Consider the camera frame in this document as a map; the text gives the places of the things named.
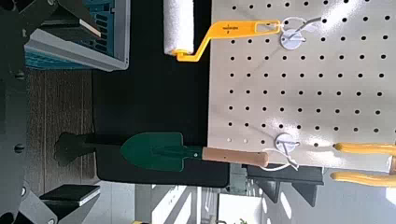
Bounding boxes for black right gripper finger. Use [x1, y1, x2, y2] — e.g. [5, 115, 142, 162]
[18, 0, 103, 40]
[18, 184, 102, 224]

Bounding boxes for blue crate with grey rim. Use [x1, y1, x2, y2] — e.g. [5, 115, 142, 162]
[23, 0, 132, 73]

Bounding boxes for yellow paint roller white sleeve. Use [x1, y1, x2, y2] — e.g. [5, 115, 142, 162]
[163, 0, 283, 63]

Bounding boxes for black stand foot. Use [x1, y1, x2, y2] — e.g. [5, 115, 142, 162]
[53, 132, 98, 168]

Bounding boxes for black base panel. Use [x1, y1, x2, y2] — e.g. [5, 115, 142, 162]
[92, 0, 232, 189]

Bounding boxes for white pegboard hook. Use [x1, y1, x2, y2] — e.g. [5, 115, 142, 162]
[274, 133, 302, 157]
[279, 16, 322, 51]

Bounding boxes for white pegboard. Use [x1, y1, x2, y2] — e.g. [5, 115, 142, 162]
[206, 0, 396, 174]

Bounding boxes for green trowel with wooden handle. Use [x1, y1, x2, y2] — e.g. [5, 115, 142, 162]
[120, 131, 300, 173]

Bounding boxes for black stand bracket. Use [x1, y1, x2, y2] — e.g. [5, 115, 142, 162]
[245, 163, 325, 208]

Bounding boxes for yellow handled pliers in package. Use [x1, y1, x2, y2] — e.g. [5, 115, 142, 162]
[330, 141, 396, 189]

